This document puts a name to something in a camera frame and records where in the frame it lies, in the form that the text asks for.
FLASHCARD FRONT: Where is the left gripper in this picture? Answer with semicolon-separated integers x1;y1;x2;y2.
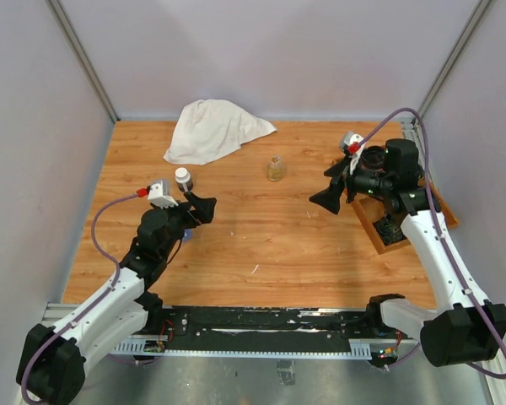
153;191;215;258

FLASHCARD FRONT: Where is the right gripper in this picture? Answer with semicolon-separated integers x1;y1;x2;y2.
309;154;393;213

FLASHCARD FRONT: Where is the blue weekly pill organizer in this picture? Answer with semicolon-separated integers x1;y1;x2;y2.
182;229;193;242

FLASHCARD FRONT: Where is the white cap pill bottle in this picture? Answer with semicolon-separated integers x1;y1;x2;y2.
175;167;194;192

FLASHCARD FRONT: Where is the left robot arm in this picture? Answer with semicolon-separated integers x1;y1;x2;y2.
16;186;217;404

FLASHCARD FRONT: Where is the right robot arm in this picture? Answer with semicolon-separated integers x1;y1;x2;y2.
310;134;506;367

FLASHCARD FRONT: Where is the wooden compartment tray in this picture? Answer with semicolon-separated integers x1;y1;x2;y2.
331;155;460;256

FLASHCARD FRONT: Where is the black cup far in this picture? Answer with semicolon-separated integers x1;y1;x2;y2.
361;145;385;170

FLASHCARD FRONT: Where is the clear glass pill bottle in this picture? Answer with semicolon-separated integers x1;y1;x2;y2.
267;155;285;182

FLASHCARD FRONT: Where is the white cloth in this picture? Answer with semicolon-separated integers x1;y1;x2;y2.
164;99;277;165

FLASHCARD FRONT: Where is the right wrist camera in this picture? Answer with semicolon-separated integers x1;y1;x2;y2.
339;131;365;175

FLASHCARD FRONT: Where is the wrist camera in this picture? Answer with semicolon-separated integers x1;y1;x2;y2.
339;131;365;175
148;179;179;209

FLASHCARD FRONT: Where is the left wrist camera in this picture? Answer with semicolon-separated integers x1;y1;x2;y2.
148;179;179;209

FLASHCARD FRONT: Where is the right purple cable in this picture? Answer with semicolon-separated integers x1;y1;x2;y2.
360;107;506;381

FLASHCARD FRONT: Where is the purple cable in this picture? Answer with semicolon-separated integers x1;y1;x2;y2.
360;107;506;381
19;189;148;402

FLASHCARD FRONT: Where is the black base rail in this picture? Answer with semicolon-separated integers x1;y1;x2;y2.
46;301;423;362

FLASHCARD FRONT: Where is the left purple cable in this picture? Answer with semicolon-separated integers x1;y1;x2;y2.
19;189;148;402

